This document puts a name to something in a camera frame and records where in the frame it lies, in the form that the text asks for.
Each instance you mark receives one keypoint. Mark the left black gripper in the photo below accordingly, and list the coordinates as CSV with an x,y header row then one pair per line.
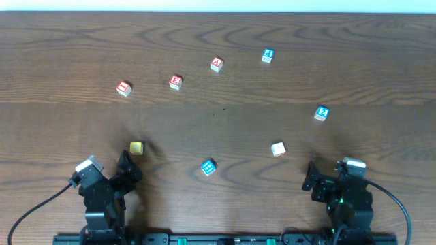
x,y
120,180

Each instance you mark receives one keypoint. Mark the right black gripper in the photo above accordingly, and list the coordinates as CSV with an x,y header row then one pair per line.
x,y
319,186

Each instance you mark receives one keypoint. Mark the blue number 2 block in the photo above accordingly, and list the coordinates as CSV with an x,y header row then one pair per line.
x,y
321,113

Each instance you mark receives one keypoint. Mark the red letter I block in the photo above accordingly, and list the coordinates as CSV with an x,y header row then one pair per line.
x,y
124,88

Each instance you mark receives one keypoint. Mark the red letter A block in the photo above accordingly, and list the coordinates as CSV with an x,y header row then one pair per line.
x,y
216,64

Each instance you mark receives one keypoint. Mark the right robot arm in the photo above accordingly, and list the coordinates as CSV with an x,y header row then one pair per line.
x,y
350,225

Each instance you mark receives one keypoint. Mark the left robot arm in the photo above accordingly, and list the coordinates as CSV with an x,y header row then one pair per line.
x,y
107,225

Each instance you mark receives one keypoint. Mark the yellow wooden block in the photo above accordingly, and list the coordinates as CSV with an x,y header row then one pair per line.
x,y
136,148

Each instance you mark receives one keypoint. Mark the white block red side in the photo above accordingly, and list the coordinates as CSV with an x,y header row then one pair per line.
x,y
278,149

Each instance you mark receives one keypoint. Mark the blue picture block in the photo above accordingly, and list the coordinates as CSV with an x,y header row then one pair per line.
x,y
208,167

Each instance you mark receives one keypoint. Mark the red letter E block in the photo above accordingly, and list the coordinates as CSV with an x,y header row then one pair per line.
x,y
176,82

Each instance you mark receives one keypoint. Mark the blue letter P block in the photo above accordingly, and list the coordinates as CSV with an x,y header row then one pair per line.
x,y
268,55

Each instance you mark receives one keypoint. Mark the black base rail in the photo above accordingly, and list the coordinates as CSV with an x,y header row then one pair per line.
x,y
165,239

